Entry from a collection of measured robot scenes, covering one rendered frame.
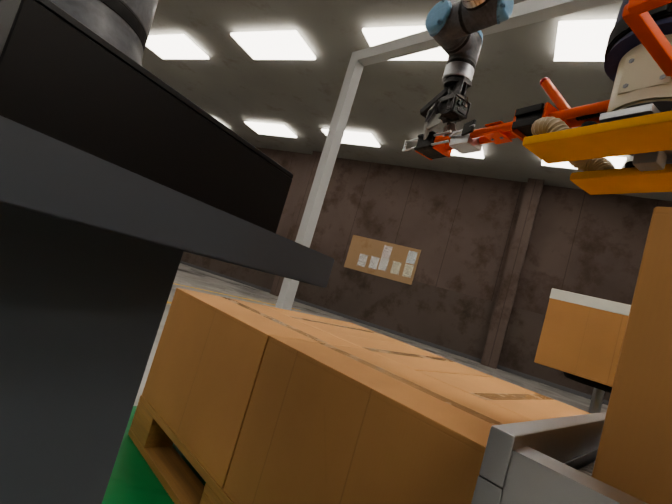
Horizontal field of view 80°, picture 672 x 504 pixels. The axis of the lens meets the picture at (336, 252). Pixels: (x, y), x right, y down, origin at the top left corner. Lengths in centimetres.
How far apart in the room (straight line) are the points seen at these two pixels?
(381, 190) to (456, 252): 243
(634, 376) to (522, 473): 22
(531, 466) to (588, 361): 186
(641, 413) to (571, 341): 172
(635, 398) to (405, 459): 37
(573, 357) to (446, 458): 169
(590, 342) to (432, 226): 745
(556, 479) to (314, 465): 53
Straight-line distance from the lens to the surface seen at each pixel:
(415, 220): 969
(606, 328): 238
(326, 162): 434
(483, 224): 942
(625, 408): 68
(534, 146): 92
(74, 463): 52
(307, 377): 95
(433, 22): 135
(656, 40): 85
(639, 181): 104
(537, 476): 54
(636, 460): 68
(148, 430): 158
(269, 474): 105
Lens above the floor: 72
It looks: 4 degrees up
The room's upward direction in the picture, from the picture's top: 16 degrees clockwise
